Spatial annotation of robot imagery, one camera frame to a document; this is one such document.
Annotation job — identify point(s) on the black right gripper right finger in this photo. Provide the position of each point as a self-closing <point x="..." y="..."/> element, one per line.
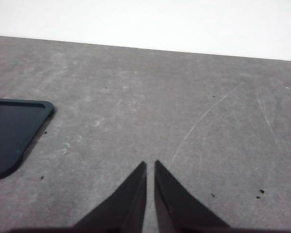
<point x="184" y="213"/>

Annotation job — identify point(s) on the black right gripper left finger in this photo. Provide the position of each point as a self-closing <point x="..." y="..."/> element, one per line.
<point x="121" y="213"/>

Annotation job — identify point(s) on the dark rectangular tray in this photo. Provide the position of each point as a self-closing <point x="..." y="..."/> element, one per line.
<point x="12" y="136"/>

